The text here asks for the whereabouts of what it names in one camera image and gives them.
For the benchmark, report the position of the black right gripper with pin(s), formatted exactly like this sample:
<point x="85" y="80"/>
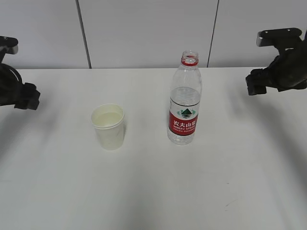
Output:
<point x="288" y="71"/>

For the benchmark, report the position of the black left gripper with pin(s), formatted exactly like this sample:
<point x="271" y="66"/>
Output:
<point x="14" y="92"/>

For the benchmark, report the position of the white paper cup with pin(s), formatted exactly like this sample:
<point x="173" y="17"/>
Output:
<point x="108" y="122"/>

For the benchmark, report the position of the Nongfu Spring water bottle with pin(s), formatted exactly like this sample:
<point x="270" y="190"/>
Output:
<point x="185" y="97"/>

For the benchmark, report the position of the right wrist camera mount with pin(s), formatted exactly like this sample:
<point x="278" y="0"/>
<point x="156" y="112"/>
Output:
<point x="281" y="39"/>

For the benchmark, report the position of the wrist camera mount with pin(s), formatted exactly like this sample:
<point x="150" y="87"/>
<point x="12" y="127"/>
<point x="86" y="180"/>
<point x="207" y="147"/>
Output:
<point x="8" y="45"/>
<point x="281" y="39"/>

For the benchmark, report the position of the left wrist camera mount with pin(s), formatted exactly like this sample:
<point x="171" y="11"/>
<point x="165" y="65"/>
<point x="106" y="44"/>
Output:
<point x="8" y="45"/>

